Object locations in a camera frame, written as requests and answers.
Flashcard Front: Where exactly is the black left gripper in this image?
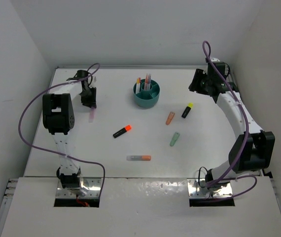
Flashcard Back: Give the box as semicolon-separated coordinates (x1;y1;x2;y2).
79;86;97;108

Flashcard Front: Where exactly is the purple correction tape dispenser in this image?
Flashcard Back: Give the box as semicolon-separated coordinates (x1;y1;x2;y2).
88;107;96;123

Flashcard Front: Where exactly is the yellow-capped white marker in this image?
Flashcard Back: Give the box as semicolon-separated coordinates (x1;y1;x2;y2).
135;78;141;94

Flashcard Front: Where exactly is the clear orange lead case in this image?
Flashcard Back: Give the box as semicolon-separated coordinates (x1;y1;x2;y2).
127;156;151;161

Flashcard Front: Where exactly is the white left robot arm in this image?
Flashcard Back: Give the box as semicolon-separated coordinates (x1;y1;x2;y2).
42;70;97;195

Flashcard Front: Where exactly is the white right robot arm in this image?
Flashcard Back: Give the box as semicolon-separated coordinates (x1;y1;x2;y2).
189;58;275;188

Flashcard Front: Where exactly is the black yellow-capped highlighter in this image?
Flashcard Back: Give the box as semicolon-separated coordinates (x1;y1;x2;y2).
181;103;194;119

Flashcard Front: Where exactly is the orange correction tape dispenser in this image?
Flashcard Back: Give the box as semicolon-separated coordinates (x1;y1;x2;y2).
166;112;175;125

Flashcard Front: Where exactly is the black orange-capped highlighter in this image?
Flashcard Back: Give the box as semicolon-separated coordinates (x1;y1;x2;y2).
113;125;132;138

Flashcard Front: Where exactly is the teal round desk organizer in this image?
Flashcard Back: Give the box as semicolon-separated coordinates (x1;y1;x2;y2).
133;79;160;109

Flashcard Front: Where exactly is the green correction tape dispenser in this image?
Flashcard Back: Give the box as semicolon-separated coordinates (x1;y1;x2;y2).
170;132;180;147

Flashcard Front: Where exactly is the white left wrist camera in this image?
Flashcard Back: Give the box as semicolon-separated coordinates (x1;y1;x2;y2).
90;76;97;87

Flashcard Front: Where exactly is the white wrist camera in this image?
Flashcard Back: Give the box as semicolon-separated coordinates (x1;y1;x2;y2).
206;57;220;64
90;76;97;87

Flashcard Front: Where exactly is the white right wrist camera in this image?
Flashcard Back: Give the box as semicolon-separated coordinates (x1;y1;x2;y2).
206;57;220;64

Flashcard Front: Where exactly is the aluminium table edge rail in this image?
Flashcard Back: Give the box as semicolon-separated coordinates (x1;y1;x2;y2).
223;65;264;176

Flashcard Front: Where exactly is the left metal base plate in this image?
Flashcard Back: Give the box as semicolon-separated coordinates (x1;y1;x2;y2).
55;177;102;199

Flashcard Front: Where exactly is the metal base plate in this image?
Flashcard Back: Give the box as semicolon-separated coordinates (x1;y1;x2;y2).
55;177;102;199
187;178;233;199

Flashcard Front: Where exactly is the black cable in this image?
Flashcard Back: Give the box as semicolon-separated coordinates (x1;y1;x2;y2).
198;166;210;191

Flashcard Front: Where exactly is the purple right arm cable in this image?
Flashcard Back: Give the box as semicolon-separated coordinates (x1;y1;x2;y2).
202;40;258;199

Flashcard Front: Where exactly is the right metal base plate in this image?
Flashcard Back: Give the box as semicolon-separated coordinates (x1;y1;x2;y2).
187;178;233;199

